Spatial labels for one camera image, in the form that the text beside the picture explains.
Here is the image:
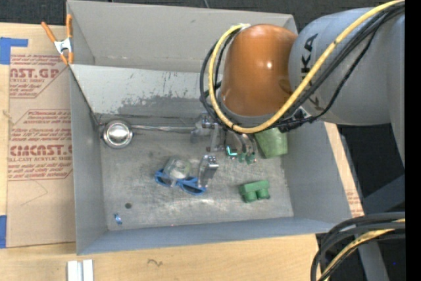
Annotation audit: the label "clear glass cup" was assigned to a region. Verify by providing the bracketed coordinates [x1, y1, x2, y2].
[162, 157, 194, 180]

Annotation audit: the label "grey metal bin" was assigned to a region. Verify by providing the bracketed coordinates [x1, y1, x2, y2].
[65, 0, 355, 256]

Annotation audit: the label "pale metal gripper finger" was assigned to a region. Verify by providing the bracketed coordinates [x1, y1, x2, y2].
[196, 154, 220, 190]
[189, 117, 216, 143]

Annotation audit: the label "dark green toy block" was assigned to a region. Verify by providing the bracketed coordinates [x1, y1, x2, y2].
[237, 179, 272, 204]

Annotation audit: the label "brown cardboard board red print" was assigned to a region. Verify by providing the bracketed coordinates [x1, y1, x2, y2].
[0, 22, 365, 249]

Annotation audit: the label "shiny metal ladle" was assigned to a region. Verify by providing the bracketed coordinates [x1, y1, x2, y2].
[102, 119, 201, 150]

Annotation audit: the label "blue sunglasses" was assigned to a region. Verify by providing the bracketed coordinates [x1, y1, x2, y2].
[154, 167, 208, 196]

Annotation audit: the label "pale green cup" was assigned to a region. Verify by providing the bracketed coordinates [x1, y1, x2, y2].
[254, 127, 289, 160]

